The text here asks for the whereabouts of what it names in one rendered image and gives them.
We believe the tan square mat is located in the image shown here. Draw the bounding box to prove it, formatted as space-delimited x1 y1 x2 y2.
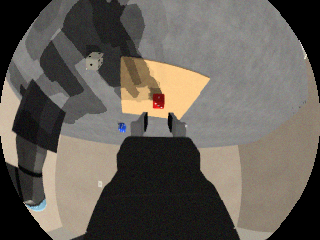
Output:
120 56 210 119

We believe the white die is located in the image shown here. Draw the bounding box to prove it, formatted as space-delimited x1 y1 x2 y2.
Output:
86 52 103 70

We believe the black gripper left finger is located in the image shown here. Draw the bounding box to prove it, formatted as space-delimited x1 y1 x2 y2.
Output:
130 112 148 136

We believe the red die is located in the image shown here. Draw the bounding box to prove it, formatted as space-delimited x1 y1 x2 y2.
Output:
153 94 165 109

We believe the blue die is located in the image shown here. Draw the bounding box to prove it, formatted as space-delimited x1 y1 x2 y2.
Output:
118 123 126 132

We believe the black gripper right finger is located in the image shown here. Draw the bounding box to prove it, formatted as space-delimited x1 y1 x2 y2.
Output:
168 112 187 137

